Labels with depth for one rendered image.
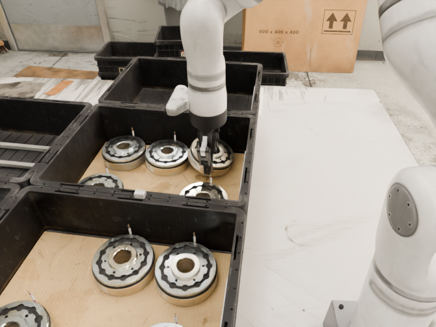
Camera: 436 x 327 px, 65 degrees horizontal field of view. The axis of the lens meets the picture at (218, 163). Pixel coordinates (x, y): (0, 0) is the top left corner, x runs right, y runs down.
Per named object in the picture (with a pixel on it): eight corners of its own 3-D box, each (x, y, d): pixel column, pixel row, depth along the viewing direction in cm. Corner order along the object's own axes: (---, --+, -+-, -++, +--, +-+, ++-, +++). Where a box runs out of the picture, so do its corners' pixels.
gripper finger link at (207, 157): (196, 145, 67) (200, 158, 72) (194, 154, 66) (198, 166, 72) (209, 146, 67) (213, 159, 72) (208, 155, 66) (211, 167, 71)
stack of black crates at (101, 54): (168, 86, 263) (163, 42, 241) (159, 106, 239) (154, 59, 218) (117, 85, 265) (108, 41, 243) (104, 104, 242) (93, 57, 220)
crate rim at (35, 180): (256, 123, 82) (257, 115, 80) (246, 217, 59) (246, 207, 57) (96, 111, 86) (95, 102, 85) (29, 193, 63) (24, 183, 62)
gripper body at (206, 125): (223, 116, 64) (223, 156, 70) (229, 94, 70) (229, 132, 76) (183, 113, 65) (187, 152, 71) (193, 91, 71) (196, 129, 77)
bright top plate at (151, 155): (194, 145, 84) (194, 143, 83) (180, 170, 76) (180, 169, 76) (155, 138, 86) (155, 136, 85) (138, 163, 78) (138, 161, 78)
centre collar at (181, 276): (204, 257, 58) (204, 255, 58) (196, 283, 54) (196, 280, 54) (176, 252, 59) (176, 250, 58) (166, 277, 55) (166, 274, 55)
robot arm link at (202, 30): (222, 97, 60) (226, 74, 67) (222, 4, 50) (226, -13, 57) (183, 95, 61) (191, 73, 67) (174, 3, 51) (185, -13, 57)
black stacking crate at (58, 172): (253, 156, 88) (256, 117, 81) (242, 250, 65) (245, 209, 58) (105, 142, 92) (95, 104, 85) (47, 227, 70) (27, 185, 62)
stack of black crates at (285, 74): (276, 118, 227) (285, 51, 199) (279, 145, 204) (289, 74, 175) (216, 115, 230) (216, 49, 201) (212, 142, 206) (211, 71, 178)
